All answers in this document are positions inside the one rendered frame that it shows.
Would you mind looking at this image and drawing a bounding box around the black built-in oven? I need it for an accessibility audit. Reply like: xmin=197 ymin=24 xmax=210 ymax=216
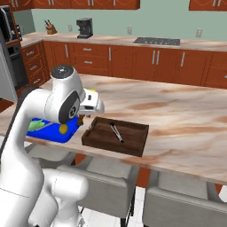
xmin=6 ymin=43 xmax=30 ymax=90

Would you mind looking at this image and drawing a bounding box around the grey fridge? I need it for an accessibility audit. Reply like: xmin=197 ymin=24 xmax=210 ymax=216
xmin=0 ymin=30 xmax=19 ymax=104

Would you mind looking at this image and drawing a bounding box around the red-brown upper cupboard run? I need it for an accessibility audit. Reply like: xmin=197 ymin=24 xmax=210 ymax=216
xmin=0 ymin=0 xmax=141 ymax=12

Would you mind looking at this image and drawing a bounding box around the black microwave oven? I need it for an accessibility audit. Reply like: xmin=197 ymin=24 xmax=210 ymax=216
xmin=0 ymin=4 xmax=20 ymax=44

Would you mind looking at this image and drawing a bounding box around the black and silver utensil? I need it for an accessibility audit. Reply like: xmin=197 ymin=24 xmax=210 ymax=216
xmin=109 ymin=122 xmax=125 ymax=144

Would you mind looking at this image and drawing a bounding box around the green leafy vegetable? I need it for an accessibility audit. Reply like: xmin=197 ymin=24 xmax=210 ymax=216
xmin=27 ymin=119 xmax=47 ymax=132

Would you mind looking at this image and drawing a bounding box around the red-brown lower cupboard run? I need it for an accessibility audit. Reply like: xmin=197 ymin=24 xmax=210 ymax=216
xmin=20 ymin=40 xmax=227 ymax=90

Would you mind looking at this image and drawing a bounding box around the wooden knife block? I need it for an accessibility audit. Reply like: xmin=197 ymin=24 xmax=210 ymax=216
xmin=43 ymin=19 xmax=59 ymax=35

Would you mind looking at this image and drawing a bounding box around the red-brown cupboard run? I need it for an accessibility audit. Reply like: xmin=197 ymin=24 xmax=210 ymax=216
xmin=20 ymin=40 xmax=227 ymax=90
xmin=0 ymin=0 xmax=141 ymax=12

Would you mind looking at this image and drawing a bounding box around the black coffee machine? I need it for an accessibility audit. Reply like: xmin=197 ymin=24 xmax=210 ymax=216
xmin=75 ymin=17 xmax=94 ymax=40

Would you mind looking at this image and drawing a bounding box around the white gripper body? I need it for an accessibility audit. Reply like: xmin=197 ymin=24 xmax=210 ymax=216
xmin=78 ymin=89 xmax=106 ymax=117

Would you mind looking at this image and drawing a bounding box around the grey upholstered chair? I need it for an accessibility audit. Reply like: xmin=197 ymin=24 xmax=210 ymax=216
xmin=56 ymin=155 xmax=137 ymax=227
xmin=24 ymin=143 xmax=78 ymax=170
xmin=142 ymin=170 xmax=227 ymax=227

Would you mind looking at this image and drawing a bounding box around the dark brown wooden tray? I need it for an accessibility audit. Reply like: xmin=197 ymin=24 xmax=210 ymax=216
xmin=81 ymin=116 xmax=150 ymax=158

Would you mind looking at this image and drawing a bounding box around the black hob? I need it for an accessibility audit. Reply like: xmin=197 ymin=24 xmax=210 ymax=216
xmin=132 ymin=36 xmax=181 ymax=47

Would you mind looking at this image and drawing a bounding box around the blue tray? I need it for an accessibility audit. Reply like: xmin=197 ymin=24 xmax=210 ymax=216
xmin=26 ymin=116 xmax=82 ymax=145

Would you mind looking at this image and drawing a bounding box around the yellow round fruit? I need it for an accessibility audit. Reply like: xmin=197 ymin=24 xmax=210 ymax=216
xmin=59 ymin=124 xmax=69 ymax=135

